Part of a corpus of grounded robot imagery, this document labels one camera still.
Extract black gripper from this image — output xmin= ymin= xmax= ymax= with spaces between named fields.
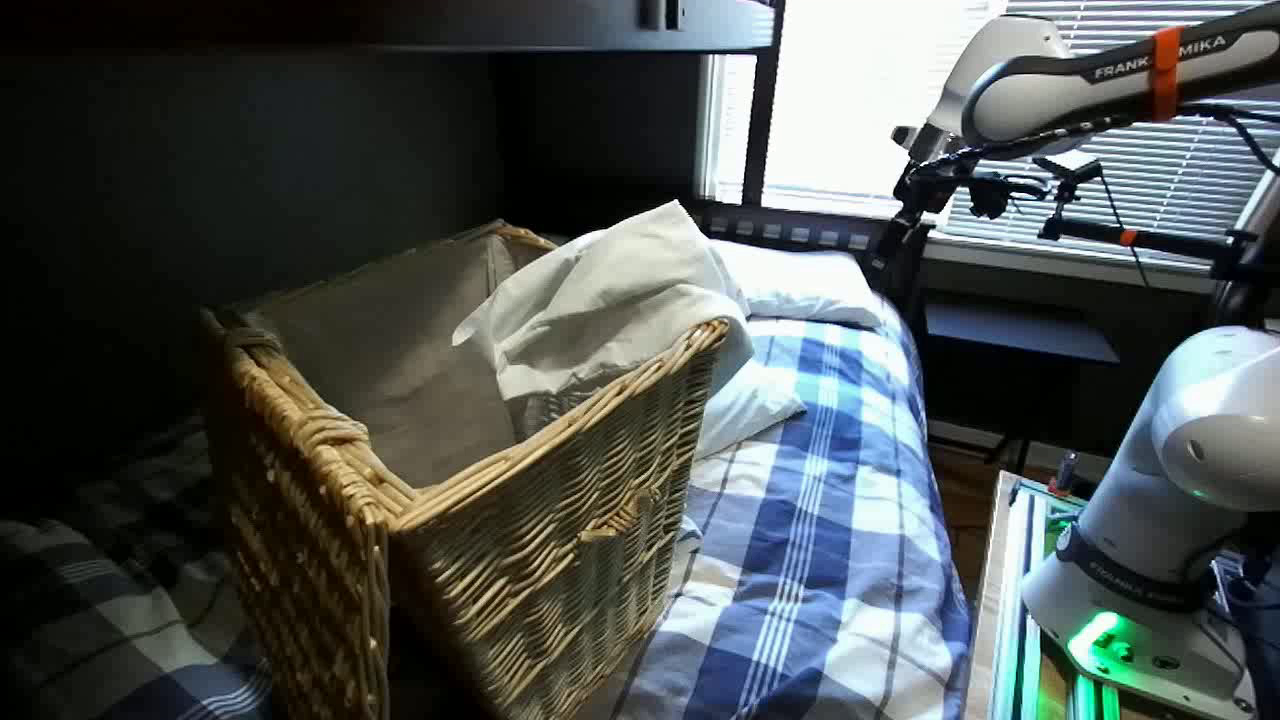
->
xmin=888 ymin=125 xmax=1022 ymax=222

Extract green lit robot base platform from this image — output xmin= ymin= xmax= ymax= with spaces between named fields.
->
xmin=965 ymin=465 xmax=1264 ymax=720

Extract white crumpled cloth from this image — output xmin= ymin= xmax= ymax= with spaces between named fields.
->
xmin=450 ymin=195 xmax=760 ymax=408

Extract woven wicker basket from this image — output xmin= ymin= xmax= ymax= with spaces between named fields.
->
xmin=196 ymin=215 xmax=735 ymax=720

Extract beige fabric basket liner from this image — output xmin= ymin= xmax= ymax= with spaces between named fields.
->
xmin=240 ymin=227 xmax=526 ymax=491

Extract dark bed headboard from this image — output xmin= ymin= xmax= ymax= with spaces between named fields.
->
xmin=684 ymin=195 xmax=932 ymax=324

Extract white pillow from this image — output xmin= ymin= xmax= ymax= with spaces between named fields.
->
xmin=693 ymin=235 xmax=896 ymax=465

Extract dark side table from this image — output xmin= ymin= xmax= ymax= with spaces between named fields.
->
xmin=922 ymin=290 xmax=1129 ymax=373

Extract white window blinds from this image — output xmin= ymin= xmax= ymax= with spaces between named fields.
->
xmin=939 ymin=0 xmax=1269 ymax=257

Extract blue white plaid bedspread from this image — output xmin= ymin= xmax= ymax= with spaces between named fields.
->
xmin=0 ymin=310 xmax=977 ymax=720

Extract black bed post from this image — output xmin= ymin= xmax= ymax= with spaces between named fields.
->
xmin=740 ymin=0 xmax=794 ymax=209

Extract black camera stand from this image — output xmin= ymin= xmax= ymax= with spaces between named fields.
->
xmin=1034 ymin=149 xmax=1264 ymax=263

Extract orange strap on forearm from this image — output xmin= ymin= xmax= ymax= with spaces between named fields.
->
xmin=1148 ymin=19 xmax=1188 ymax=125

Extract dark bunk bed frame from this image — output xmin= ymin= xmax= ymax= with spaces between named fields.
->
xmin=0 ymin=0 xmax=780 ymax=57

